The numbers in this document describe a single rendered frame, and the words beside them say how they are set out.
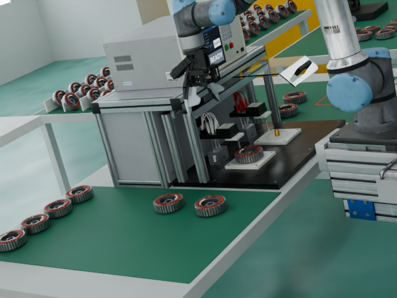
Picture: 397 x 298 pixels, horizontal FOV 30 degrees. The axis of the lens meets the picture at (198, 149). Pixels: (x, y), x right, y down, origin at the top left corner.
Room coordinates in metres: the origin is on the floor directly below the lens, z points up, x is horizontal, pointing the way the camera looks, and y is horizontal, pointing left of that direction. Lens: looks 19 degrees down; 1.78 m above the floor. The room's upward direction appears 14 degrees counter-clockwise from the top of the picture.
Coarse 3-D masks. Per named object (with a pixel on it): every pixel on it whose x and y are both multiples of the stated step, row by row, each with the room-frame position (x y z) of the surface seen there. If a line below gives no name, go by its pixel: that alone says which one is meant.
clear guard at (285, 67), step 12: (264, 60) 3.09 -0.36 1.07; (276, 60) 3.03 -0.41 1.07; (288, 60) 2.98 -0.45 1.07; (300, 60) 2.95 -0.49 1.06; (240, 72) 2.98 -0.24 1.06; (252, 72) 2.93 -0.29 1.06; (264, 72) 2.88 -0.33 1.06; (276, 72) 2.84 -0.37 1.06; (288, 72) 2.84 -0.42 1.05; (312, 72) 2.91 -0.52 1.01
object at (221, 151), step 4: (220, 148) 2.80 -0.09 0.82; (224, 148) 2.81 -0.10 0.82; (208, 152) 2.80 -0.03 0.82; (212, 152) 2.78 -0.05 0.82; (216, 152) 2.77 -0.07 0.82; (220, 152) 2.78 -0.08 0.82; (224, 152) 2.81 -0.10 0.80; (208, 156) 2.79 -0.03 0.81; (212, 156) 2.78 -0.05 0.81; (216, 156) 2.77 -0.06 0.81; (220, 156) 2.78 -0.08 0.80; (224, 156) 2.80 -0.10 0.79; (228, 156) 2.82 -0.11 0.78; (212, 160) 2.79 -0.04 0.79; (220, 160) 2.77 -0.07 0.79; (224, 160) 2.80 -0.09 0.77; (212, 164) 2.79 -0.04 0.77; (216, 164) 2.78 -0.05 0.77; (220, 164) 2.77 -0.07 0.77
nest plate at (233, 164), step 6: (264, 156) 2.71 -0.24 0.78; (270, 156) 2.70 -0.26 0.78; (234, 162) 2.73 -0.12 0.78; (258, 162) 2.66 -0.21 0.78; (264, 162) 2.66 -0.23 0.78; (228, 168) 2.70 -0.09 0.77; (234, 168) 2.68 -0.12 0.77; (240, 168) 2.67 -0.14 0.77; (246, 168) 2.65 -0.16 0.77; (252, 168) 2.63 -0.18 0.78; (258, 168) 2.62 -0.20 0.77
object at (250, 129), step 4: (252, 124) 3.01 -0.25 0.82; (240, 128) 3.00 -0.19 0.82; (244, 128) 2.98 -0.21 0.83; (248, 128) 2.97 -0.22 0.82; (252, 128) 3.00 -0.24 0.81; (244, 132) 2.97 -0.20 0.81; (248, 132) 2.97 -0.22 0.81; (252, 132) 2.99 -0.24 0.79; (244, 136) 2.97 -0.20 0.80; (248, 136) 2.96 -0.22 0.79; (252, 136) 2.99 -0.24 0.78; (240, 140) 2.98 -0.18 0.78; (244, 140) 2.97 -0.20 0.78; (248, 140) 2.96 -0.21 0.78
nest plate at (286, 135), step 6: (270, 132) 2.97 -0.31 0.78; (282, 132) 2.93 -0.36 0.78; (288, 132) 2.92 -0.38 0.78; (294, 132) 2.90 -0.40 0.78; (258, 138) 2.93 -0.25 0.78; (264, 138) 2.92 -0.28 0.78; (270, 138) 2.90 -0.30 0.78; (276, 138) 2.88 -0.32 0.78; (282, 138) 2.86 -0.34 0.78; (288, 138) 2.84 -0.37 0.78; (258, 144) 2.89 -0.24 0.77; (264, 144) 2.87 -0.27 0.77; (270, 144) 2.86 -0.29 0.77; (276, 144) 2.84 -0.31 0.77; (282, 144) 2.82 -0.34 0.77
